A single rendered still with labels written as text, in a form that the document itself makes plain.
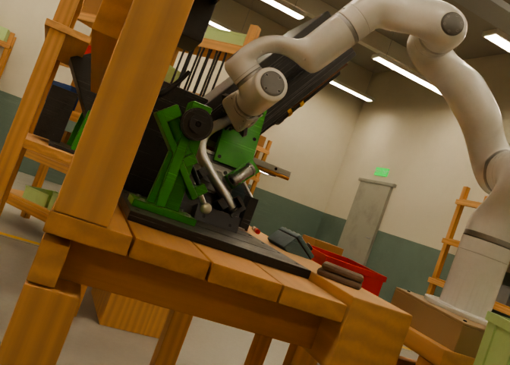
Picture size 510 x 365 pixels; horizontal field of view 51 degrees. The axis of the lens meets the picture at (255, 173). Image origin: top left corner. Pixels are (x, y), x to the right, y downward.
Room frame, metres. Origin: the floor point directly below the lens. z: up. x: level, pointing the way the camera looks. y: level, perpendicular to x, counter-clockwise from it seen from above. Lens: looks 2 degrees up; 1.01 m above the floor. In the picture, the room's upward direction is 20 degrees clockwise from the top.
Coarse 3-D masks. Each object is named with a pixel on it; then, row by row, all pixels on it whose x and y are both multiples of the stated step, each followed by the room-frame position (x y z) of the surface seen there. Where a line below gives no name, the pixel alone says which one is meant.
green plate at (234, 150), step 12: (228, 132) 1.56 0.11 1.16; (252, 132) 1.58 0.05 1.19; (216, 144) 1.61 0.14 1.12; (228, 144) 1.55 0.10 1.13; (240, 144) 1.56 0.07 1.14; (252, 144) 1.58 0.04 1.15; (216, 156) 1.53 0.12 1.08; (228, 156) 1.55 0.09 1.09; (240, 156) 1.56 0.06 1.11; (252, 156) 1.57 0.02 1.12
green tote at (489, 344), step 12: (492, 312) 1.03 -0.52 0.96; (492, 324) 1.00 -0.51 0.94; (504, 324) 0.95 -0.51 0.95; (492, 336) 0.98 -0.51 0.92; (504, 336) 0.95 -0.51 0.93; (480, 348) 1.02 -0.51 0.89; (492, 348) 0.97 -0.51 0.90; (504, 348) 0.93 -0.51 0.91; (480, 360) 1.00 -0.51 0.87; (492, 360) 0.96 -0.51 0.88; (504, 360) 0.92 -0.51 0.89
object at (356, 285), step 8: (328, 264) 1.16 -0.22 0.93; (320, 272) 1.16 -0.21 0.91; (328, 272) 1.16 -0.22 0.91; (336, 272) 1.16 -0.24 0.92; (344, 272) 1.15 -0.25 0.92; (352, 272) 1.16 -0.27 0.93; (336, 280) 1.16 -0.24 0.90; (344, 280) 1.15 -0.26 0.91; (352, 280) 1.15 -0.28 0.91; (360, 280) 1.15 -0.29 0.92
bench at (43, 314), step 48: (48, 240) 0.85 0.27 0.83; (96, 240) 0.87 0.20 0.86; (144, 240) 0.89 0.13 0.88; (48, 288) 0.86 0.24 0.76; (144, 288) 0.98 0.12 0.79; (192, 288) 1.00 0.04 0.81; (240, 288) 0.94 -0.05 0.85; (288, 288) 0.97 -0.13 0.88; (48, 336) 0.86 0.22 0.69; (288, 336) 1.07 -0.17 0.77
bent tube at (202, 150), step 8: (216, 120) 1.52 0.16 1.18; (224, 120) 1.52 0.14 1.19; (216, 128) 1.51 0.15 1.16; (200, 144) 1.48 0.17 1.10; (200, 152) 1.48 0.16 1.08; (200, 160) 1.48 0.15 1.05; (208, 160) 1.49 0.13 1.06; (208, 168) 1.48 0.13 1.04; (208, 176) 1.49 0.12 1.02; (216, 176) 1.49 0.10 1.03; (216, 184) 1.49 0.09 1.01; (224, 184) 1.50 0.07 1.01; (224, 192) 1.49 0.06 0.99; (232, 200) 1.49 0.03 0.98; (232, 208) 1.49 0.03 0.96
